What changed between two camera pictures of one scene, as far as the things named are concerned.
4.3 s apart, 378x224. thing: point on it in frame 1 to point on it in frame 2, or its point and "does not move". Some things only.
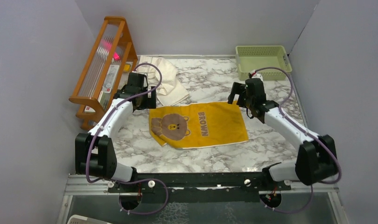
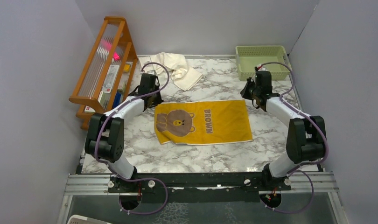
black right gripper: x=237 y=88 to x=244 y=93
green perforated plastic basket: x=251 y=58 does not move
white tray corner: x=77 y=219 does not move
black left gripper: x=150 y=103 does not move
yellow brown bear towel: x=190 y=125 does not move
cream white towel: x=163 y=75 to x=183 y=76
